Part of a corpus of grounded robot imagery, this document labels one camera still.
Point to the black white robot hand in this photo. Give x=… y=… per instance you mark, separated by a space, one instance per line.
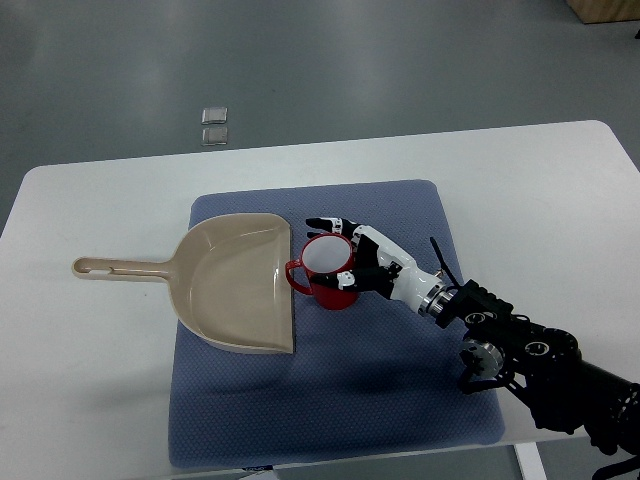
x=384 y=267

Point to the red cup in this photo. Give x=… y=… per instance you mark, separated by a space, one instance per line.
x=315 y=272

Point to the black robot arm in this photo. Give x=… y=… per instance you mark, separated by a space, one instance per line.
x=543 y=367

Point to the beige plastic dustpan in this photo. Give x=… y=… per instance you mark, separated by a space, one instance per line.
x=226 y=281

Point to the blue textured mat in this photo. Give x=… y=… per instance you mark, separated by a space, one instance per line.
x=374 y=378

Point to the upper metal floor plate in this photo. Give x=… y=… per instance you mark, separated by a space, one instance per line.
x=214 y=115

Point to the white table leg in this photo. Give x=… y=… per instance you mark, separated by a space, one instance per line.
x=529 y=461

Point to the wooden box corner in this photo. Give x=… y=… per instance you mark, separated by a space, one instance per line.
x=605 y=11

